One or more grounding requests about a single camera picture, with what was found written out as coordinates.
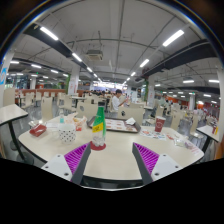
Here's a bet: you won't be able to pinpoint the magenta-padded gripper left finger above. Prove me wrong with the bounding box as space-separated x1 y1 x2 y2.
41 142 92 186

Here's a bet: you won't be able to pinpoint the white polka-dot mug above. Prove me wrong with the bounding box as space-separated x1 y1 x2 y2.
58 123 77 144

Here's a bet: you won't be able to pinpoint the beige chairs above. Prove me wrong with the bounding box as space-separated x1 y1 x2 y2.
3 88 214 131

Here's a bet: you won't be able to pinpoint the dark food tray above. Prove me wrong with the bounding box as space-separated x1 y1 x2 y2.
86 115 142 134

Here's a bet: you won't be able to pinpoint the red food carton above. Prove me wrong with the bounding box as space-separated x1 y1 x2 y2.
28 123 48 138

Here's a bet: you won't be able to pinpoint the white napkin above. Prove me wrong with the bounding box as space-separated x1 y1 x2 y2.
125 117 137 126

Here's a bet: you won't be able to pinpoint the ceiling lights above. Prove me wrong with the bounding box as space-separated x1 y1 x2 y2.
8 25 221 101

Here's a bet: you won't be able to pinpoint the white table with condiments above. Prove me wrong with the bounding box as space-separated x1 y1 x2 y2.
196 124 221 154

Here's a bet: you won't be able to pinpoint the crumpled paper food wrapper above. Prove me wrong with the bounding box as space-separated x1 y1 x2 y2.
64 112 88 132

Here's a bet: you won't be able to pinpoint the clear plastic bag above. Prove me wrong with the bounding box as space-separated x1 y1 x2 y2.
173 134 188 148

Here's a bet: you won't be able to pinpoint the green-labelled clear drink bottle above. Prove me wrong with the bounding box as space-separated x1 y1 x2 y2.
91 101 107 148

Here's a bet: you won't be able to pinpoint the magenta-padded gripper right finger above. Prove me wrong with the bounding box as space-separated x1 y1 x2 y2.
131 142 184 186

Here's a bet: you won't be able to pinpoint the ceiling air conditioner unit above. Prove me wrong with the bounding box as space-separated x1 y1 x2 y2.
85 49 104 62

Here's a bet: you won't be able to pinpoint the person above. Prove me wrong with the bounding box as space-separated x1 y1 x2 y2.
111 88 126 113

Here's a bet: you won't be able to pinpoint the white side table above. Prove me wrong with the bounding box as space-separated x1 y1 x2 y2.
0 103 34 166

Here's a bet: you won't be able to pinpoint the printed paper leaflet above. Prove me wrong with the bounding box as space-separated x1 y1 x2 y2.
188 143 202 155

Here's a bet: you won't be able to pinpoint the red paper cup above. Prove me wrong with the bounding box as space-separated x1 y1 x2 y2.
154 115 167 133

